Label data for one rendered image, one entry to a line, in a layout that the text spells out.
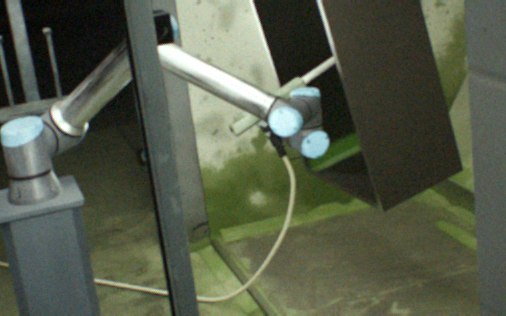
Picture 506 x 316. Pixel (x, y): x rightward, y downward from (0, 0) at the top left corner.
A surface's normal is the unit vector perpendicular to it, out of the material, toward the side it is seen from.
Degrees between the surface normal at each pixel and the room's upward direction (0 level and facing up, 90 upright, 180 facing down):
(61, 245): 90
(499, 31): 90
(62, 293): 90
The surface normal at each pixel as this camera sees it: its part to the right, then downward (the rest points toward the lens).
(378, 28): 0.40, 0.22
